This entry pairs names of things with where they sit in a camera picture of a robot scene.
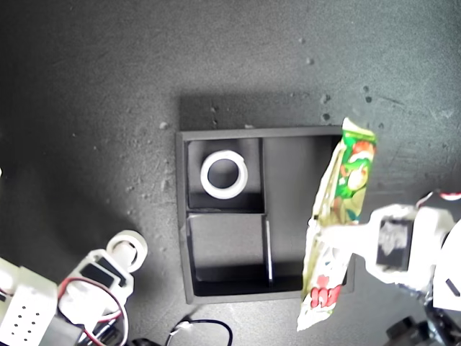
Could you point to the white tape roll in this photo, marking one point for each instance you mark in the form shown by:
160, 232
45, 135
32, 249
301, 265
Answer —
204, 176
143, 252

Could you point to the green printed snack bar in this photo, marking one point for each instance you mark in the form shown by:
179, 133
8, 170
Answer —
353, 173

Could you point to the black compartment tray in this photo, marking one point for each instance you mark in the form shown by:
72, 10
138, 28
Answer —
227, 245

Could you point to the black camera box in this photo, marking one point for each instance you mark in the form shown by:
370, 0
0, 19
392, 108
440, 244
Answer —
403, 331

